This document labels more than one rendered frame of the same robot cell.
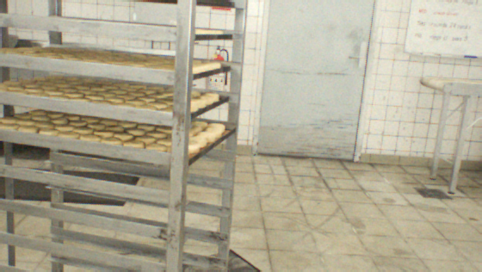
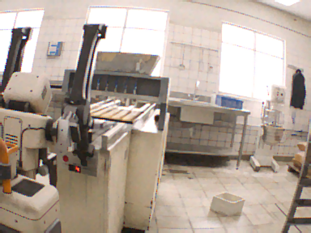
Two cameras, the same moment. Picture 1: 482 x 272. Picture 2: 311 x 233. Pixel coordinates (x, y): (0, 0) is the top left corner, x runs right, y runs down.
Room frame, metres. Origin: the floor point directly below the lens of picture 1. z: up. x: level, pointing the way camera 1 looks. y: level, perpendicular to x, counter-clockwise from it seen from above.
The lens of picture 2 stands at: (2.09, -0.52, 1.18)
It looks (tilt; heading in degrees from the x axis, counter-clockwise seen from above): 6 degrees down; 179
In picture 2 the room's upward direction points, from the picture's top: 7 degrees clockwise
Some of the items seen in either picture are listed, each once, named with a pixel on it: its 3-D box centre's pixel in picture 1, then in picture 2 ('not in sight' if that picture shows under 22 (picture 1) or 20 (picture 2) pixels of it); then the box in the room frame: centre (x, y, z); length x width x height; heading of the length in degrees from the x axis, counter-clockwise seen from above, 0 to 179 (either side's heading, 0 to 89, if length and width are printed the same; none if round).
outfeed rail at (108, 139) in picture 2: not in sight; (134, 118); (-0.42, -0.61, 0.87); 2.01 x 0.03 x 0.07; 175
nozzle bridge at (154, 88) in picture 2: not in sight; (112, 96); (-0.32, -0.76, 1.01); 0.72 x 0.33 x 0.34; 85
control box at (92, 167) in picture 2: not in sight; (75, 158); (0.54, -0.83, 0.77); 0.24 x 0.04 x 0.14; 85
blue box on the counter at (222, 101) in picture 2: not in sight; (229, 102); (-3.04, 0.66, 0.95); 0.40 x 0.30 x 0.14; 95
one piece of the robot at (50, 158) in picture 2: not in sight; (29, 162); (0.79, -1.02, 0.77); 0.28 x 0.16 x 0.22; 85
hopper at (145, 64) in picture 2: not in sight; (118, 61); (-0.32, -0.76, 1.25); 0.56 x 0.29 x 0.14; 85
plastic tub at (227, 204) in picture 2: not in sight; (227, 204); (-0.88, 0.35, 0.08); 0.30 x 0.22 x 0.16; 37
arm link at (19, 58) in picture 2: not in sight; (17, 68); (0.61, -1.22, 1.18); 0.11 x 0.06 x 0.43; 85
